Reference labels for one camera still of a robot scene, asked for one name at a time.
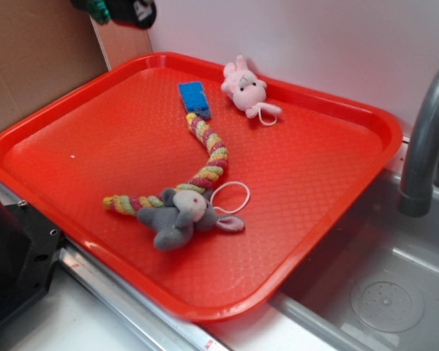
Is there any brown cardboard panel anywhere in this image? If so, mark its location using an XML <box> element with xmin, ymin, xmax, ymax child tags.
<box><xmin>0</xmin><ymin>1</ymin><xmax>151</xmax><ymax>132</ymax></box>

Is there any orange toy carrot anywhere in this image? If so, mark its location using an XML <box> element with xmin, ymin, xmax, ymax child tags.
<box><xmin>86</xmin><ymin>0</ymin><xmax>111</xmax><ymax>25</ymax></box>

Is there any grey sink faucet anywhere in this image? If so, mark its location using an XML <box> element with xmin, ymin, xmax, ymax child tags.
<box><xmin>398</xmin><ymin>70</ymin><xmax>439</xmax><ymax>217</ymax></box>

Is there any pink plush bunny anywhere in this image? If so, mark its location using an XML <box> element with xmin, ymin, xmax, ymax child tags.
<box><xmin>221</xmin><ymin>55</ymin><xmax>282</xmax><ymax>127</ymax></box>

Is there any blue sponge block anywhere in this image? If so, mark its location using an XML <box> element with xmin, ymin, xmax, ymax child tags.
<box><xmin>178</xmin><ymin>81</ymin><xmax>211</xmax><ymax>120</ymax></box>

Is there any grey plush bunny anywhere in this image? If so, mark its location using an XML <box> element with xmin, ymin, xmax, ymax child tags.
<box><xmin>136</xmin><ymin>181</ymin><xmax>250</xmax><ymax>252</ymax></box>

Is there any red plastic tray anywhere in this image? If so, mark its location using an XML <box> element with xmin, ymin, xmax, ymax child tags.
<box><xmin>0</xmin><ymin>53</ymin><xmax>402</xmax><ymax>322</ymax></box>

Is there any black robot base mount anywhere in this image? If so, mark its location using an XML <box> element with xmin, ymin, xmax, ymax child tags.
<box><xmin>0</xmin><ymin>201</ymin><xmax>64</xmax><ymax>327</ymax></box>

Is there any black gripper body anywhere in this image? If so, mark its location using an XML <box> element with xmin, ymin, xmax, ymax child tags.
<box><xmin>71</xmin><ymin>0</ymin><xmax>157</xmax><ymax>29</ymax></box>

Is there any multicolour braided rope toy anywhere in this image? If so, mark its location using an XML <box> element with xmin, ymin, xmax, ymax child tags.
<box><xmin>102</xmin><ymin>113</ymin><xmax>228</xmax><ymax>216</ymax></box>

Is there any grey toy sink basin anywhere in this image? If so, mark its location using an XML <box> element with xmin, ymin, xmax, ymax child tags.
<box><xmin>271</xmin><ymin>171</ymin><xmax>439</xmax><ymax>350</ymax></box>

